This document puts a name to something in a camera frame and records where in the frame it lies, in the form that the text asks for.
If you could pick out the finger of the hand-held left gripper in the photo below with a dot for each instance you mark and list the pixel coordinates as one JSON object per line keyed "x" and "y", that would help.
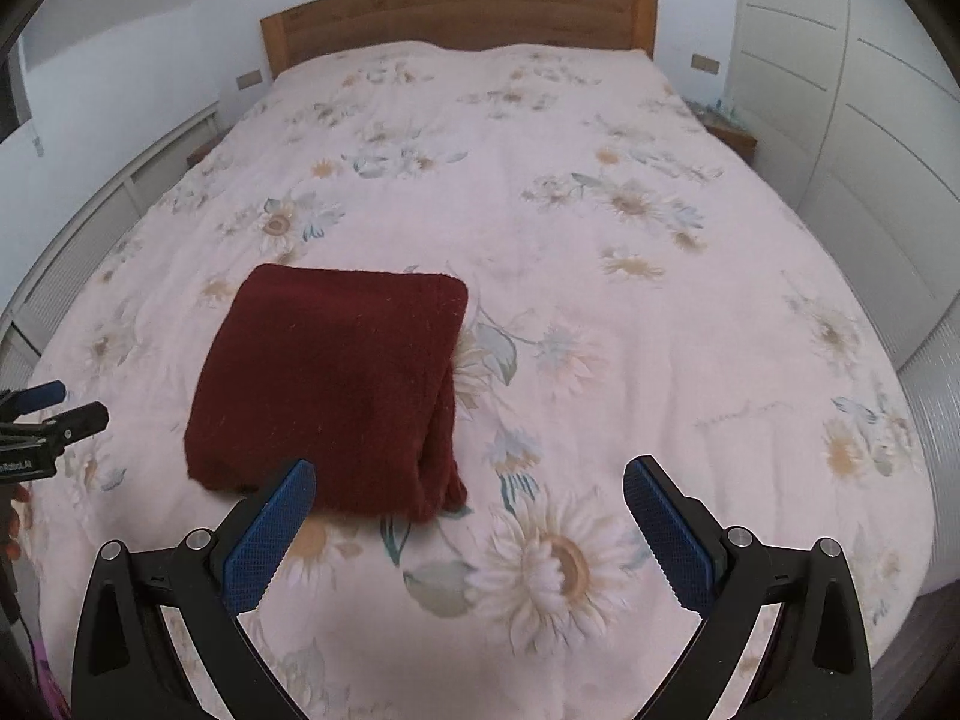
{"x": 79, "y": 420}
{"x": 41, "y": 394}

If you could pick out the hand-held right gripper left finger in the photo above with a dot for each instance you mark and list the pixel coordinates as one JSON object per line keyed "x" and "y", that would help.
{"x": 266, "y": 532}

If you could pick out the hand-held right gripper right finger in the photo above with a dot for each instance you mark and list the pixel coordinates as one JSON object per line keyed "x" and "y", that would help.
{"x": 671, "y": 532}

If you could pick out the dark red knit sweater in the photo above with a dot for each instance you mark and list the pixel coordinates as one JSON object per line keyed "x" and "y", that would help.
{"x": 330, "y": 390}

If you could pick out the person's left hand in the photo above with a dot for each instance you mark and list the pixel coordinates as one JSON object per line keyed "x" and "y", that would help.
{"x": 13, "y": 521}

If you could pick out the pink floral bedspread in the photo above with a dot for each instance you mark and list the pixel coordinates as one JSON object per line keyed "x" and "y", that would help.
{"x": 600, "y": 352}

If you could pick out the wooden nightstand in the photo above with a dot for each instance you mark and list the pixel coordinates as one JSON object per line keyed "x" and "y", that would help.
{"x": 731, "y": 139}

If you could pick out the white wardrobe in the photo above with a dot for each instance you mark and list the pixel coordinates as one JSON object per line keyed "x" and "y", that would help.
{"x": 847, "y": 90}

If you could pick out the wooden headboard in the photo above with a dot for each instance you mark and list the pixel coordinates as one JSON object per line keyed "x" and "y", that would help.
{"x": 450, "y": 11}

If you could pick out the grey wall socket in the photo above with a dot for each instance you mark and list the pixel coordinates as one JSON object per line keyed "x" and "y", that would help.
{"x": 249, "y": 79}
{"x": 705, "y": 63}

